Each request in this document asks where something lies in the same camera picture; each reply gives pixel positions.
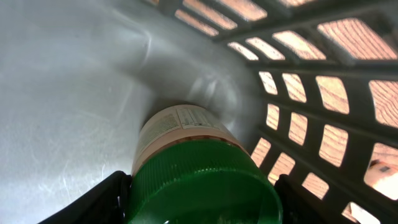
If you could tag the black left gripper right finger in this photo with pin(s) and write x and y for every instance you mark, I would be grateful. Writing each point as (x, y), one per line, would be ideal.
(302, 207)

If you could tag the orange white small box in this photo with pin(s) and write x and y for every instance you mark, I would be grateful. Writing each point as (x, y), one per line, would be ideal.
(382, 177)

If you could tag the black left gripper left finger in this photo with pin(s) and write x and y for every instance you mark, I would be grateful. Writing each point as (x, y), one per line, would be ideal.
(105, 203)

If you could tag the green lid jar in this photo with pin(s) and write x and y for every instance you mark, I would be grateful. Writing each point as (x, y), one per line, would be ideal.
(188, 168)

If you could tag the grey plastic mesh basket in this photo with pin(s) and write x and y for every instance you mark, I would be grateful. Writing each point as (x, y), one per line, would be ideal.
(308, 88)

